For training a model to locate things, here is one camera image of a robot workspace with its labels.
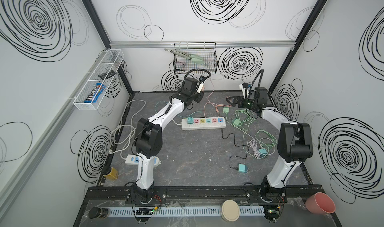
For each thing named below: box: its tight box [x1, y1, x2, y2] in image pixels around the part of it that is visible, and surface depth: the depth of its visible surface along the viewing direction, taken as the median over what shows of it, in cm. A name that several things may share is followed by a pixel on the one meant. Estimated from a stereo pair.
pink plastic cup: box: [305, 192, 336, 215], surface depth 64 cm
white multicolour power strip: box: [180, 116, 227, 131], surface depth 101 cm
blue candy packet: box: [84, 83, 106, 103], surface depth 71 cm
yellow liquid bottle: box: [101, 166, 119, 180], surface depth 77 cm
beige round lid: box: [221, 199, 240, 222], surface depth 66 cm
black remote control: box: [97, 69, 117, 80], surface depth 80 cm
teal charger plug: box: [187, 116, 194, 124], surface depth 98 cm
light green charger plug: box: [233, 118, 241, 127], surface depth 102 cm
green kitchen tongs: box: [164, 48, 204, 62], surface depth 94 cm
